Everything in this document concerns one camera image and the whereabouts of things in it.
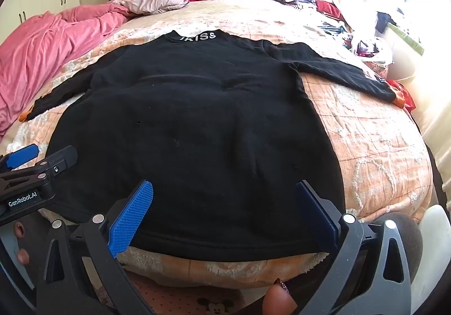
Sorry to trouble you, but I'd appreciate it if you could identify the pile of mixed clothes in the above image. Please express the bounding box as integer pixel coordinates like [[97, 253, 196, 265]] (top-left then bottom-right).
[[269, 0, 395, 64]]

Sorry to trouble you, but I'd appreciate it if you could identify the dotted mouse print cloth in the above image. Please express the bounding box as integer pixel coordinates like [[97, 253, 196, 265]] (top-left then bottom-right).
[[121, 278, 270, 315]]

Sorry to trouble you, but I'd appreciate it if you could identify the person's left hand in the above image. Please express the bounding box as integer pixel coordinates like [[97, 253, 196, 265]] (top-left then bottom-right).
[[10, 221, 32, 266]]

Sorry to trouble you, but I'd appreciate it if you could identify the pink duvet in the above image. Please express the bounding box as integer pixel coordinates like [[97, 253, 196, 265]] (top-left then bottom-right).
[[0, 0, 136, 136]]

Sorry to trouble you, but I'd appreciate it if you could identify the red plastic bag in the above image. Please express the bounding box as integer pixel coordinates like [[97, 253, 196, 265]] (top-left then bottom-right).
[[386, 78, 417, 113]]

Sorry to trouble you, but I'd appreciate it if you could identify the black sweater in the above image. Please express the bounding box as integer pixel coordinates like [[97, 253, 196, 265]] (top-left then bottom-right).
[[19, 29, 406, 263]]

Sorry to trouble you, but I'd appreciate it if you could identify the white chair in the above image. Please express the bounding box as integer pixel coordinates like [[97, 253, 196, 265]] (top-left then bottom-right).
[[410, 204, 451, 315]]

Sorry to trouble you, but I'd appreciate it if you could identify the person's right hand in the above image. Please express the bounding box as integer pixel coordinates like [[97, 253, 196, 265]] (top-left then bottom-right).
[[262, 278, 298, 315]]

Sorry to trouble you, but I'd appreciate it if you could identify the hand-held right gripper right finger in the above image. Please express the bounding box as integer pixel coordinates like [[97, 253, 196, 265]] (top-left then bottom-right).
[[295, 179, 413, 315]]

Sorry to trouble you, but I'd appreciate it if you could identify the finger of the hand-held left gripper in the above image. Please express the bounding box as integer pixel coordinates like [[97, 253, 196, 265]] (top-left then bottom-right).
[[0, 145, 79, 192], [0, 143, 40, 171]]

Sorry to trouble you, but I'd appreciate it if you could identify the white cabinet with green edge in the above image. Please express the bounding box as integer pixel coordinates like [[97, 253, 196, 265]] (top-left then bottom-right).
[[386, 21, 426, 55]]

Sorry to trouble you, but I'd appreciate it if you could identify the orange checked fleece blanket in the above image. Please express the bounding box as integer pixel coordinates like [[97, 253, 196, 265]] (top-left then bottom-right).
[[3, 0, 435, 289]]

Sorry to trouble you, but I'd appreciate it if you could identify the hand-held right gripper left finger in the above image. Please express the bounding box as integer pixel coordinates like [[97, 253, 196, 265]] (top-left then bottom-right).
[[35, 179, 156, 315]]

